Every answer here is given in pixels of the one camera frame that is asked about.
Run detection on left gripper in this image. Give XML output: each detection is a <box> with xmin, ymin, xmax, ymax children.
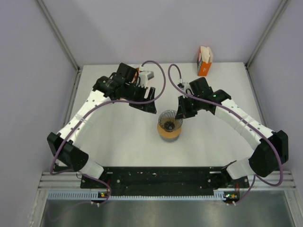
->
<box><xmin>122</xmin><ymin>82</ymin><xmax>156</xmax><ymax>114</ymax></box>

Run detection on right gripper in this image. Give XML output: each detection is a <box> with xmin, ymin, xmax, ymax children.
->
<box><xmin>175</xmin><ymin>95</ymin><xmax>202</xmax><ymax>121</ymax></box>

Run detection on grey ribbed glass dripper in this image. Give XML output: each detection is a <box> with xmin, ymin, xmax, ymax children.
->
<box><xmin>158</xmin><ymin>110</ymin><xmax>183</xmax><ymax>132</ymax></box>

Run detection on wooden ring with hole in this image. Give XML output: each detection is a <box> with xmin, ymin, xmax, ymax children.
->
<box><xmin>156</xmin><ymin>122</ymin><xmax>184</xmax><ymax>140</ymax></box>

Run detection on grey glass server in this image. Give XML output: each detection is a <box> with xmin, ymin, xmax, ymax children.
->
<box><xmin>161</xmin><ymin>136</ymin><xmax>179</xmax><ymax>142</ymax></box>

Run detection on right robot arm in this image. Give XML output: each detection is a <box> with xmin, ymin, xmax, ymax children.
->
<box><xmin>175</xmin><ymin>78</ymin><xmax>289</xmax><ymax>187</ymax></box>

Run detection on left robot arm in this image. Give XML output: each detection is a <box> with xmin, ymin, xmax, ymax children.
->
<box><xmin>47</xmin><ymin>63</ymin><xmax>159</xmax><ymax>188</ymax></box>

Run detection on orange filter box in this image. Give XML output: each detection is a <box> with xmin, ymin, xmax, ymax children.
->
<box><xmin>197</xmin><ymin>49</ymin><xmax>214</xmax><ymax>77</ymax></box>

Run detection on paper coffee filters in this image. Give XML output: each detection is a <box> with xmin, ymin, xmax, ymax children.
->
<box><xmin>200</xmin><ymin>46</ymin><xmax>212</xmax><ymax>63</ymax></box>

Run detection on orange glass beaker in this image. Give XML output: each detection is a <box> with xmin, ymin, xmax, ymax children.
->
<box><xmin>132</xmin><ymin>65</ymin><xmax>146</xmax><ymax>86</ymax></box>

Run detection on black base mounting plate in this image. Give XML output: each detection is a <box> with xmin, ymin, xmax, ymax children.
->
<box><xmin>80</xmin><ymin>164</ymin><xmax>251</xmax><ymax>197</ymax></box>

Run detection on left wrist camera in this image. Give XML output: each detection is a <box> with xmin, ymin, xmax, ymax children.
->
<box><xmin>138</xmin><ymin>66</ymin><xmax>154</xmax><ymax>87</ymax></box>

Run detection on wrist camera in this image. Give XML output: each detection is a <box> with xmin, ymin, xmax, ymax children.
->
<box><xmin>138</xmin><ymin>66</ymin><xmax>154</xmax><ymax>87</ymax></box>
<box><xmin>178</xmin><ymin>82</ymin><xmax>191</xmax><ymax>93</ymax></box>

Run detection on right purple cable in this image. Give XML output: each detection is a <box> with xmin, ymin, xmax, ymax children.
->
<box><xmin>168</xmin><ymin>63</ymin><xmax>285</xmax><ymax>206</ymax></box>

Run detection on purple cable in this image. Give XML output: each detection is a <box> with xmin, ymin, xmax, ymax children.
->
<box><xmin>50</xmin><ymin>60</ymin><xmax>166</xmax><ymax>208</ymax></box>
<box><xmin>168</xmin><ymin>63</ymin><xmax>285</xmax><ymax>206</ymax></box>

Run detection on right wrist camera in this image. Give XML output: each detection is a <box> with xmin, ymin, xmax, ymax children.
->
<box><xmin>178</xmin><ymin>82</ymin><xmax>191</xmax><ymax>93</ymax></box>

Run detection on right aluminium corner post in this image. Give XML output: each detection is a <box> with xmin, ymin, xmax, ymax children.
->
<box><xmin>245</xmin><ymin>0</ymin><xmax>291</xmax><ymax>68</ymax></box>

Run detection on aluminium corner post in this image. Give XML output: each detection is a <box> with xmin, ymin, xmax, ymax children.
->
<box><xmin>35</xmin><ymin>0</ymin><xmax>81</xmax><ymax>71</ymax></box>
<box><xmin>245</xmin><ymin>0</ymin><xmax>291</xmax><ymax>68</ymax></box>

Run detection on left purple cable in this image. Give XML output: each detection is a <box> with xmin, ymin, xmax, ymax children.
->
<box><xmin>50</xmin><ymin>60</ymin><xmax>166</xmax><ymax>208</ymax></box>

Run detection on slotted cable duct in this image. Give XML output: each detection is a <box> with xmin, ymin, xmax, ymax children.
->
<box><xmin>48</xmin><ymin>191</ymin><xmax>239</xmax><ymax>201</ymax></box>

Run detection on left aluminium corner post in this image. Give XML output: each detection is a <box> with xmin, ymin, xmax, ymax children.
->
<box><xmin>35</xmin><ymin>0</ymin><xmax>81</xmax><ymax>71</ymax></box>

